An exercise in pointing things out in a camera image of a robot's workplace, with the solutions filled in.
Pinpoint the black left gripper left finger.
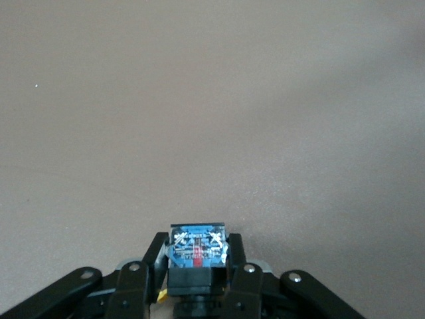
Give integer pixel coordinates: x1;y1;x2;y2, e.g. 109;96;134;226
0;231;169;319

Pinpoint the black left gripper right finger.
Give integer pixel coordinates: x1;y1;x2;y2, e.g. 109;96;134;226
225;232;366;319

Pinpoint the small orange-capped bottle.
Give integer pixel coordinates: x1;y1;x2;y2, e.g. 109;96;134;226
155;223;230;319

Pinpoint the brown table mat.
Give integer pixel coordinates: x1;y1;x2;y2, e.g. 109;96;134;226
0;0;425;319

